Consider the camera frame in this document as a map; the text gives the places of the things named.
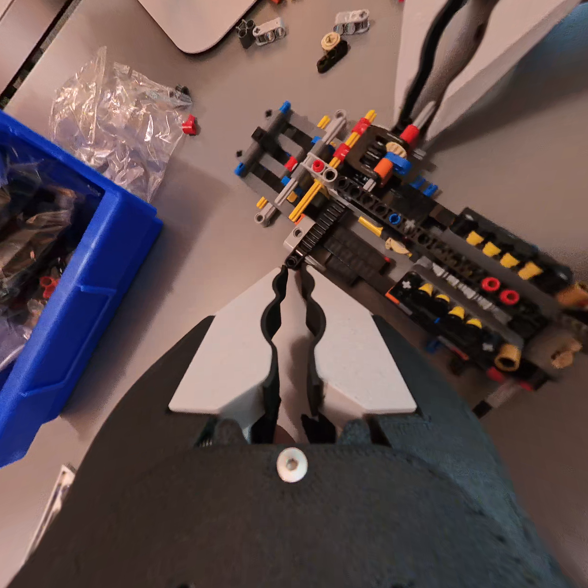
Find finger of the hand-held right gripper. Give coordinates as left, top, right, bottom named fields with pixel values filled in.
left=420, top=0, right=582, bottom=144
left=390, top=0, right=464, bottom=134

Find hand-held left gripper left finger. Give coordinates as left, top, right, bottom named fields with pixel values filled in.
left=168, top=266, right=290, bottom=444

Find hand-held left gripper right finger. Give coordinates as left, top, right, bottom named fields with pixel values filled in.
left=298, top=266, right=419, bottom=444

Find multicoloured lego vehicle model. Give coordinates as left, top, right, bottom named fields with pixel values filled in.
left=233, top=99, right=588, bottom=416

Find grey lego beam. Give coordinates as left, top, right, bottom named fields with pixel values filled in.
left=252, top=17, right=285, bottom=47
left=334, top=10, right=370, bottom=35

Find black lego beam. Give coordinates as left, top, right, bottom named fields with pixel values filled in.
left=316, top=40, right=349, bottom=74

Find bags of lego pieces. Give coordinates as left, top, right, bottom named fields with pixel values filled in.
left=0, top=147, right=104, bottom=373

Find blue plastic bin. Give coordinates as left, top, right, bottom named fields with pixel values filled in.
left=0, top=110, right=164, bottom=469

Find light grey rounded board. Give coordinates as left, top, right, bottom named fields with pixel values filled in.
left=138, top=0, right=259, bottom=55

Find clear empty plastic bag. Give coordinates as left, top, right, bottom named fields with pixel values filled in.
left=48, top=46, right=194, bottom=203

